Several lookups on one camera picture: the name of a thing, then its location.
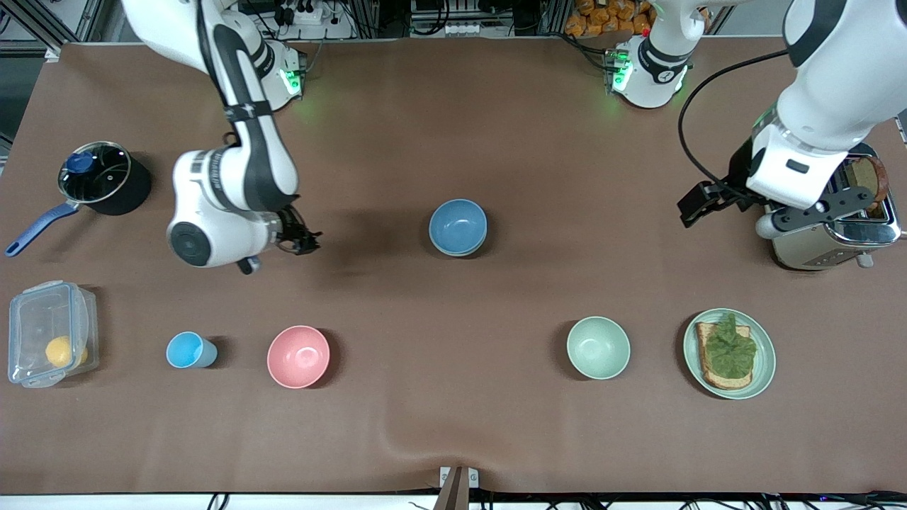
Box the blue bowl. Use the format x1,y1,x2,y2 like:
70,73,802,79
429,199,488,254

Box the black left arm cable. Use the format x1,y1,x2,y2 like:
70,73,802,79
677,50,791,188

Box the pink bowl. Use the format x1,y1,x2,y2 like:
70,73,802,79
267,325,331,390

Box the mint green bowl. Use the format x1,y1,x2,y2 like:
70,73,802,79
567,316,631,380

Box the green plate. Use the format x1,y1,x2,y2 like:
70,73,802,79
684,308,777,400

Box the glass lid blue knob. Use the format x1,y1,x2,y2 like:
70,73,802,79
58,142,133,205

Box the yellow lemon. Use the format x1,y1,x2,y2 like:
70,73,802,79
45,336,89,369

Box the silver toaster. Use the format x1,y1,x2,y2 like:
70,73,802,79
769,142,902,271

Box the blue cup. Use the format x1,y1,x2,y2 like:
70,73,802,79
167,331,218,369

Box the black pot blue handle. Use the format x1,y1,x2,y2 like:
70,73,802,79
6,142,152,257

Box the clear plastic lidded container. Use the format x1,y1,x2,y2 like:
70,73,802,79
8,280,99,389

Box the green lettuce leaf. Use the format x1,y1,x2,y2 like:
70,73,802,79
705,313,757,380

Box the long white power strip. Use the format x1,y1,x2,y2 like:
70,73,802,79
411,20,514,38

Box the bread slice in toaster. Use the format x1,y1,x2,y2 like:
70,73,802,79
849,156,891,204

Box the orange snack bags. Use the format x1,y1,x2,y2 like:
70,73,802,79
565,0,656,38

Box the toast slice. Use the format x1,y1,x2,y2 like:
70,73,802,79
694,322,753,390

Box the sage green bowl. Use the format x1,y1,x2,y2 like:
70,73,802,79
430,234,488,257

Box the brown table cover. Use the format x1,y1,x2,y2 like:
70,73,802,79
0,35,907,495

